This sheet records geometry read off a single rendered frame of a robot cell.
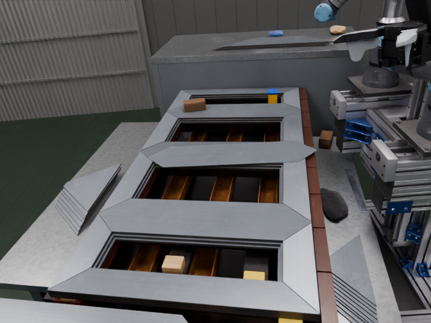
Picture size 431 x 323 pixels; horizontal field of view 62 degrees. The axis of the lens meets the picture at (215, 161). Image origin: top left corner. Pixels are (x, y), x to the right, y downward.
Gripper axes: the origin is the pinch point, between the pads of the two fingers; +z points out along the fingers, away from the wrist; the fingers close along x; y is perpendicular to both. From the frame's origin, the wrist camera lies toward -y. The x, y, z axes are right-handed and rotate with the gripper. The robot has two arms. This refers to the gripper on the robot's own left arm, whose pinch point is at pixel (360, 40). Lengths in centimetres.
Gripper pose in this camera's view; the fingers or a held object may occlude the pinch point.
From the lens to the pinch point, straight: 74.7
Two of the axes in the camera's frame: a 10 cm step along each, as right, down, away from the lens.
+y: 1.5, 9.0, 4.1
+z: -8.9, 3.0, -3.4
